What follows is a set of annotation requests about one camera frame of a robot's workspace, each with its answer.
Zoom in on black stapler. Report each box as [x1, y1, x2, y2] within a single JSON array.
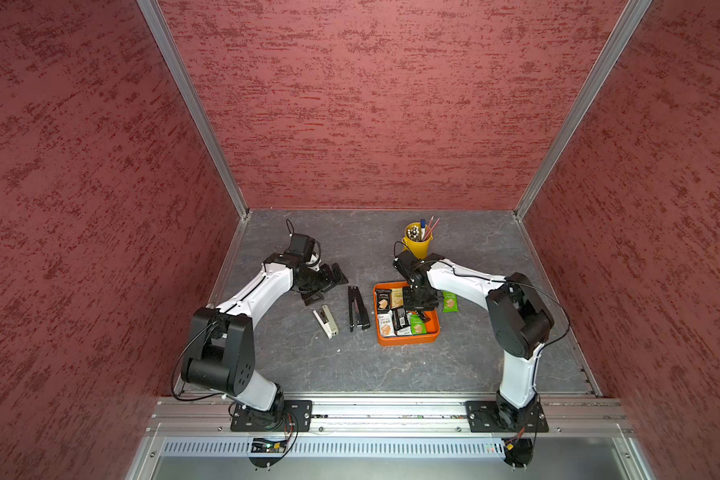
[[348, 286, 370, 331]]

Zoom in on yellow pen holder bucket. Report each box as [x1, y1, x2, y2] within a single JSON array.
[[403, 234, 431, 260]]

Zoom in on black cookie packet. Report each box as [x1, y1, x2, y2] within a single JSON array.
[[375, 289, 392, 313], [393, 307, 411, 336]]

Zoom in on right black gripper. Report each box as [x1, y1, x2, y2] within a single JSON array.
[[402, 284, 439, 311]]

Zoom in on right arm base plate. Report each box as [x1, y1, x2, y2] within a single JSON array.
[[464, 397, 549, 435]]

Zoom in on black cookie packet upper left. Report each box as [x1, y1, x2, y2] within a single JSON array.
[[375, 289, 392, 313]]

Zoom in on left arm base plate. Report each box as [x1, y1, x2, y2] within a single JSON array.
[[230, 400, 313, 433]]

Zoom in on pens in bucket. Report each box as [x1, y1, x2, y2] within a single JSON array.
[[405, 216, 440, 242]]

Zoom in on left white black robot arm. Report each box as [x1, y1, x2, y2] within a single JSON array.
[[180, 254, 348, 412]]

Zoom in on black cookie packet centre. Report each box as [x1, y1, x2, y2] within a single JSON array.
[[393, 307, 411, 336]]

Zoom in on orange plastic storage box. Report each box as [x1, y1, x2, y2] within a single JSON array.
[[373, 282, 440, 346]]

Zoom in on beige small stapler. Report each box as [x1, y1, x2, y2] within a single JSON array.
[[313, 305, 339, 339]]

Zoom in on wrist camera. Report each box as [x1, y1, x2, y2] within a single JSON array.
[[286, 233, 319, 266], [393, 250, 422, 280]]

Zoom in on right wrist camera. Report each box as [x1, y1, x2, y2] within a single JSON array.
[[393, 250, 422, 280]]

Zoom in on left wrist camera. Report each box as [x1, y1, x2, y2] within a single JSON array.
[[286, 233, 319, 266]]

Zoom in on aluminium frame rail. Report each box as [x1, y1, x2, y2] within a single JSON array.
[[146, 393, 636, 438]]

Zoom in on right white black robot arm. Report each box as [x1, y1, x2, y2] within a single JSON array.
[[394, 251, 554, 415]]

